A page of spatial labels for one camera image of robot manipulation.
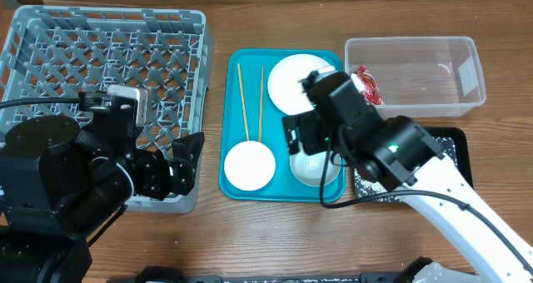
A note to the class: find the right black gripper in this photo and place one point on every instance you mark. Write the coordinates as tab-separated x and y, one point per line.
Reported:
311	128

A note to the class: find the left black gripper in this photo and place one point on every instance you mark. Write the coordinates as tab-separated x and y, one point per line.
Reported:
156	181

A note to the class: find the grey metal bowl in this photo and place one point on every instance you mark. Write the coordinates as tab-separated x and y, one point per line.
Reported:
308	169

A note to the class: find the wooden chopstick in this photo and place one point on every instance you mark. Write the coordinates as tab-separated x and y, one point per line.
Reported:
243	101
261	105

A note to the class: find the white napkin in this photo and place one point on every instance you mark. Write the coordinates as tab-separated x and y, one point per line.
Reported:
359	84

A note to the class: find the red snack wrapper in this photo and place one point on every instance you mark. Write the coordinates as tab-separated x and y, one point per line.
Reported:
372	91

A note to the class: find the white rice grains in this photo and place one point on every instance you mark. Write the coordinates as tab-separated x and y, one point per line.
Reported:
368	188

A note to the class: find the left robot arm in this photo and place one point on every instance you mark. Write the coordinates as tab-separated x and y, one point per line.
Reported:
64	186

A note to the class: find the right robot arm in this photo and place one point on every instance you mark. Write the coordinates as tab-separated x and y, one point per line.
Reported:
404	158

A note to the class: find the large white round plate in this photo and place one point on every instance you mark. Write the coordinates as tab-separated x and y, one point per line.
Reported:
284	87

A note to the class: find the teal serving tray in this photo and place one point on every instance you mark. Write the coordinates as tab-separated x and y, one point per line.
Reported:
283	186

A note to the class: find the clear plastic bin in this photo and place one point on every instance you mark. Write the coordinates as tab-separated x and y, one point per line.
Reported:
421	76

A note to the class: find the black rectangular tray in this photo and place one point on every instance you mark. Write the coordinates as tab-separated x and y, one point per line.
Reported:
462	152

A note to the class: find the grey plastic dish rack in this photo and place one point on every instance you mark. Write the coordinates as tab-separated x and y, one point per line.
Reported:
52	53

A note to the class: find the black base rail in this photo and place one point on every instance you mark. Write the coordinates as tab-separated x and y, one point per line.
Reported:
291	279

